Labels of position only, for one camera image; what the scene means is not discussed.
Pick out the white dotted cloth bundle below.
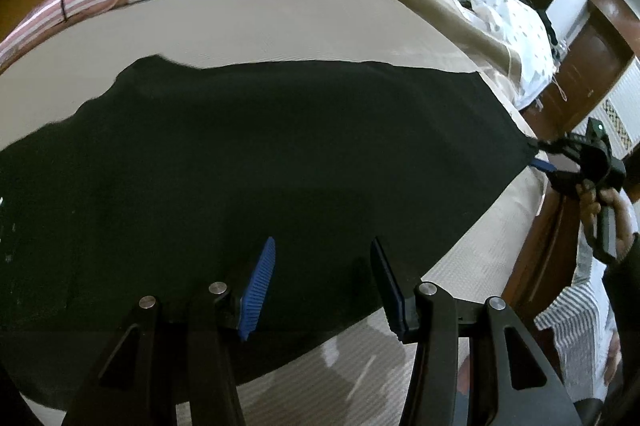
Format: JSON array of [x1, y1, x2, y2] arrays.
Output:
[[464, 0, 561, 109]]

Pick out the black pants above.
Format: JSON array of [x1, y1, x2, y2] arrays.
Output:
[[1, 56, 535, 409]]

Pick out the white textured bed mattress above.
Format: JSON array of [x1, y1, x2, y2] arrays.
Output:
[[0, 0, 549, 426]]

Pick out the person's right hand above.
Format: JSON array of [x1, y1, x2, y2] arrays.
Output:
[[577, 183, 639, 262]]

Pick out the beige bed sheet edge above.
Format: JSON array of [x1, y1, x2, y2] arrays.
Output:
[[376, 0, 549, 217]]

